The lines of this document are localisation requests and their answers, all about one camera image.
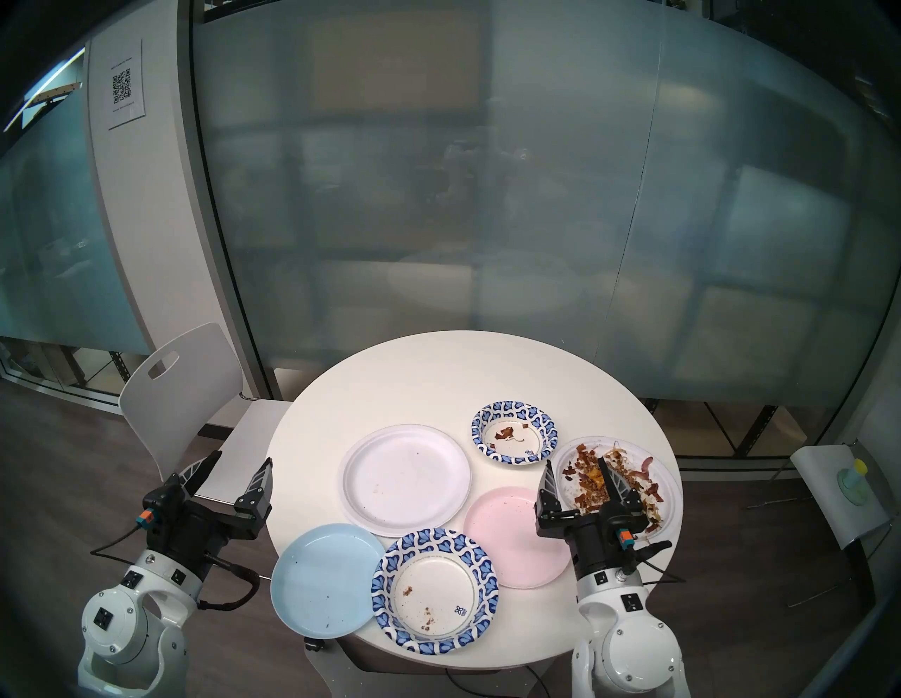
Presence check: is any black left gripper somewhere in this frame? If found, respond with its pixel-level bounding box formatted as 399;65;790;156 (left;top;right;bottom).
143;450;274;582

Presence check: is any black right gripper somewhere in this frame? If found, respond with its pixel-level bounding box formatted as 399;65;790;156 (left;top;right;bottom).
535;456;674;582

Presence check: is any pink plate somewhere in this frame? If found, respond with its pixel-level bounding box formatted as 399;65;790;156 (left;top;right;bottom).
462;486;574;590

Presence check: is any light blue plate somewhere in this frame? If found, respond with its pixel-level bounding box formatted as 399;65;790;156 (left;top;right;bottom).
270;523;386;640

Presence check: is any brown orange food scraps pile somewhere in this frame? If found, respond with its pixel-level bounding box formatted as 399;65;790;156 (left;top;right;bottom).
563;443;666;535

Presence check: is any white paper plate with leftovers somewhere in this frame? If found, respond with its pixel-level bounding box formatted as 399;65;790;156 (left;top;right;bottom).
554;436;683;553

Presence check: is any small blue patterned paper bowl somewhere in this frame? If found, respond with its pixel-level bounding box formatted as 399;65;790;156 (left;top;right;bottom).
470;401;559;467

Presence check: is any large blue patterned paper plate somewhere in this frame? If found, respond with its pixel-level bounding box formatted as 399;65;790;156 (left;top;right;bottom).
371;528;500;656

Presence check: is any plain white paper plate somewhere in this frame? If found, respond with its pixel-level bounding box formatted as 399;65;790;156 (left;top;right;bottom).
339;424;472;538

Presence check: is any white chair with black legs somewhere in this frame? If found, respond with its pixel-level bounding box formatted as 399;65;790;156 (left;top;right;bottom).
746;440;893;609

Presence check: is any green bottle with yellow cap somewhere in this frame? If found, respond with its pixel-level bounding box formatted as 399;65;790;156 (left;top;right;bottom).
836;459;871;506

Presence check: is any paper sign with QR code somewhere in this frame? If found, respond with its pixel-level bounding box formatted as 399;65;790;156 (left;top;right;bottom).
106;39;146;131

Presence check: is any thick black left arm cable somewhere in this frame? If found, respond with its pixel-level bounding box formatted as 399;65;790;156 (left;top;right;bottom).
199;554;262;611

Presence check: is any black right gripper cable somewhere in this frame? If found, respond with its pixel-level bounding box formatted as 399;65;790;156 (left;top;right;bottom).
634;540;687;586

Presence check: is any white chair with handle hole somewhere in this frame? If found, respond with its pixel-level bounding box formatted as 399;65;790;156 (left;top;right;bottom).
118;322;293;509

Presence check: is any thin black left camera cable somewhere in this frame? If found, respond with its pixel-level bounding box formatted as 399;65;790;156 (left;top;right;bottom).
90;524;152;565

